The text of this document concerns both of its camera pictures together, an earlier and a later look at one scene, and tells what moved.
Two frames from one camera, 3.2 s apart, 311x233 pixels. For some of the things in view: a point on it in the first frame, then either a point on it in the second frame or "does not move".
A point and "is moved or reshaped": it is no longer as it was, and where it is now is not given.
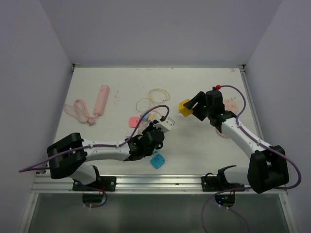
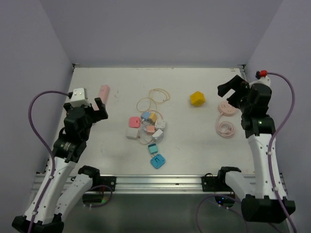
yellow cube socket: x=185 y=111 is moved or reshaped
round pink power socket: x=230 y=105 does not move
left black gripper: x=150 y=126 → x=97 y=115
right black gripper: x=200 y=98 → x=236 y=81
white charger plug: x=165 y=125 → x=78 y=98
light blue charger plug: x=146 y=116 does not move
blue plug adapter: x=157 y=161 does not move
